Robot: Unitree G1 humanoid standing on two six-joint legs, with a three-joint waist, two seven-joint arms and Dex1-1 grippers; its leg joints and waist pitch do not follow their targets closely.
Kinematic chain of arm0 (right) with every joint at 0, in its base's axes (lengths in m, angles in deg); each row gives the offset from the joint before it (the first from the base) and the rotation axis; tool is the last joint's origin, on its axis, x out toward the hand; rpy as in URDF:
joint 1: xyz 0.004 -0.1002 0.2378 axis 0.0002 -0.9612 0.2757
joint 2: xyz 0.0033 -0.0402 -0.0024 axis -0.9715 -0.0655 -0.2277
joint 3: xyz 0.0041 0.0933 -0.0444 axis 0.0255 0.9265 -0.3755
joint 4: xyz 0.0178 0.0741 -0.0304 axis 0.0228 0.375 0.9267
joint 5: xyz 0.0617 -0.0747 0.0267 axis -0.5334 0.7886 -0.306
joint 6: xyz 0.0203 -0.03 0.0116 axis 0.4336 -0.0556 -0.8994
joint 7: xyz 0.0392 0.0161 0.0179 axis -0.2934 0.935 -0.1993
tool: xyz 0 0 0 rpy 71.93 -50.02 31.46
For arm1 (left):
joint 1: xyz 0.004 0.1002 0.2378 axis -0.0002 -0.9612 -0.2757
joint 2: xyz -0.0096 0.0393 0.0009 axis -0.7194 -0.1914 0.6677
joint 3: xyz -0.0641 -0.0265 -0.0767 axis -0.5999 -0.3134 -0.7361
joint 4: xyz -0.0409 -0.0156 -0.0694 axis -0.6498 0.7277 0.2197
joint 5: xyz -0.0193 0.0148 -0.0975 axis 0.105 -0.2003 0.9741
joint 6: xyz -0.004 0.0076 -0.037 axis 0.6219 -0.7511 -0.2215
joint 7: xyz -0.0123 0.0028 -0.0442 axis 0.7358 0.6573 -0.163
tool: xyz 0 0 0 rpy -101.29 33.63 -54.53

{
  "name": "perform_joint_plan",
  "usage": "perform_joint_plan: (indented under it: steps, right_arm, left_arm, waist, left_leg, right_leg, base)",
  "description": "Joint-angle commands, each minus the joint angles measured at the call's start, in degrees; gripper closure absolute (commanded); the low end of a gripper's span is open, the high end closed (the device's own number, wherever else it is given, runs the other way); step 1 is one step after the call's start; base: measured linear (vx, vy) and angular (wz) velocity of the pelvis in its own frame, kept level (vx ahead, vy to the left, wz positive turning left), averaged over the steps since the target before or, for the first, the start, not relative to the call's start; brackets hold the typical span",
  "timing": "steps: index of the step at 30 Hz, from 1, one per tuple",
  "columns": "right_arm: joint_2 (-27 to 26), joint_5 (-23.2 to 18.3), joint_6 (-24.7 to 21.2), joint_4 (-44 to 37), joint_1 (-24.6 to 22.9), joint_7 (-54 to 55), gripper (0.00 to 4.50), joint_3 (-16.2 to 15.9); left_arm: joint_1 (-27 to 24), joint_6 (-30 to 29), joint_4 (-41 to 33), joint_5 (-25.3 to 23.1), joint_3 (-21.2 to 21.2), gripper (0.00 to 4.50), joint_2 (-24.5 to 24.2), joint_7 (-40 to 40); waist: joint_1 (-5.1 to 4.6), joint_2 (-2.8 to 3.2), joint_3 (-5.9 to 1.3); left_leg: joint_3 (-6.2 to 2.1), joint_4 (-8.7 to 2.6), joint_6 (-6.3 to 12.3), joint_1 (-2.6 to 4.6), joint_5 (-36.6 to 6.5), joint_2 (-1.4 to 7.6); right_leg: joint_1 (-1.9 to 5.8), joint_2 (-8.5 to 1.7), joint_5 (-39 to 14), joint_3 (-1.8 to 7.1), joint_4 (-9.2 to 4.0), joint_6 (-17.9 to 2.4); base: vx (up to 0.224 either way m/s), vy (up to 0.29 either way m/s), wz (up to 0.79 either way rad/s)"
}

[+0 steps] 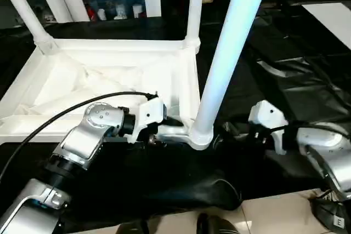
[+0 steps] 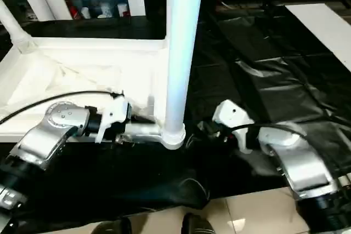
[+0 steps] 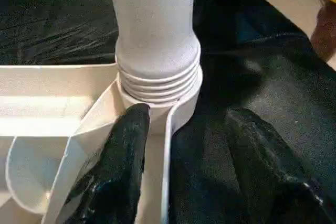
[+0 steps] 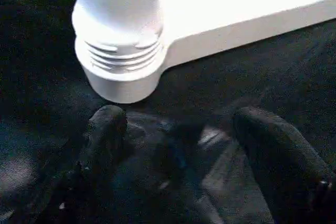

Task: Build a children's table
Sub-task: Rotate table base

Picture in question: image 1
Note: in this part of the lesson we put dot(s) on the person's black shoes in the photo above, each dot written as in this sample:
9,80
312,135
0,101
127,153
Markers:
132,227
216,224

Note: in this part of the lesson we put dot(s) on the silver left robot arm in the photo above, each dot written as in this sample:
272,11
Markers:
82,146

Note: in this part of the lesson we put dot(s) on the white plastic table top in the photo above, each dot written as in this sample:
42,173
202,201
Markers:
98,75

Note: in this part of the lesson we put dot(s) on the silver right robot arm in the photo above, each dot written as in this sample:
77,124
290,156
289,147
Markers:
329,157

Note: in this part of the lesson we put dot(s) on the white plastic table leg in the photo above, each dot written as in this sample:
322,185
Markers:
194,4
230,47
24,9

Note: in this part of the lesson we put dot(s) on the black power adapter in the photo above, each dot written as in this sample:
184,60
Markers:
334,215

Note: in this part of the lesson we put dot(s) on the white flat board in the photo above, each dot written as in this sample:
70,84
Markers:
332,17

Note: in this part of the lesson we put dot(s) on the red bottle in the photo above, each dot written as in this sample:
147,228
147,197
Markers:
91,13

